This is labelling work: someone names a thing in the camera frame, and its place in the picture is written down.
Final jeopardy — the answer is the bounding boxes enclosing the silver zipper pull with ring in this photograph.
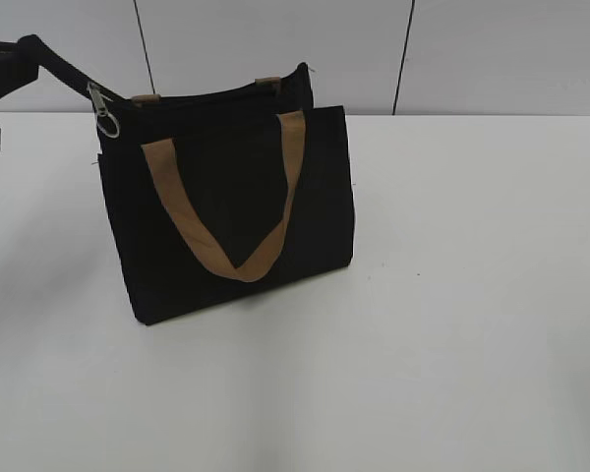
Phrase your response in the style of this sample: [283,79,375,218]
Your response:
[87,82,121,139]

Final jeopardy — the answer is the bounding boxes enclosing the black tote bag tan handles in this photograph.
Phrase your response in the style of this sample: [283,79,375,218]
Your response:
[17,35,355,325]

